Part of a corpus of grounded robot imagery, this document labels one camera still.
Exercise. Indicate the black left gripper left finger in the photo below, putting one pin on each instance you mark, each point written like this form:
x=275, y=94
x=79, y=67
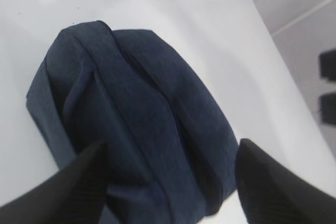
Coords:
x=76, y=194

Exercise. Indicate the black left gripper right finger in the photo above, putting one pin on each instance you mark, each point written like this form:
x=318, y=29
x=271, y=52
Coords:
x=270, y=193

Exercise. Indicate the dark navy fabric bag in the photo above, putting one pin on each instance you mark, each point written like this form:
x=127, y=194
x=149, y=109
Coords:
x=170, y=150

